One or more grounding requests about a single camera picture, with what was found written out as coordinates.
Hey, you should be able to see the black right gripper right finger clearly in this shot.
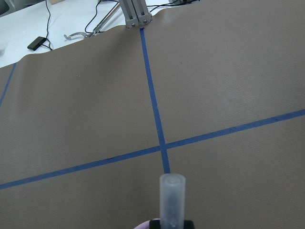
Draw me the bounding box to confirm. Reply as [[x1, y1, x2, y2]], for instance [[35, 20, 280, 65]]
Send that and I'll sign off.
[[183, 220, 195, 229]]

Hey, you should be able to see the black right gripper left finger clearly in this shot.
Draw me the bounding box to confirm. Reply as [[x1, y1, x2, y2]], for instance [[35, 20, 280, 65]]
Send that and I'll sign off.
[[148, 219, 161, 229]]

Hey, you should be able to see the purple highlighter pen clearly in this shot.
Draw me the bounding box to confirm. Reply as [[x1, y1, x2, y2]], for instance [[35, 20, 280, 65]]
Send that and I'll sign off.
[[160, 173, 186, 229]]

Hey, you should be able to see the metal reacher grabber stick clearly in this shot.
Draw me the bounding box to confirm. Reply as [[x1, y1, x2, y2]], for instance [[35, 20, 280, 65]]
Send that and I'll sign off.
[[64, 0, 120, 41]]

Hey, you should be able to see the small black usb device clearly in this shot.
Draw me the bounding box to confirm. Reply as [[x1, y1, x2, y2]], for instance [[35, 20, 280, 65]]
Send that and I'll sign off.
[[27, 36, 47, 51]]

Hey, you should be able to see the aluminium frame post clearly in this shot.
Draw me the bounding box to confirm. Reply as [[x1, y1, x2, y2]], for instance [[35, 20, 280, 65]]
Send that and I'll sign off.
[[119, 0, 152, 29]]

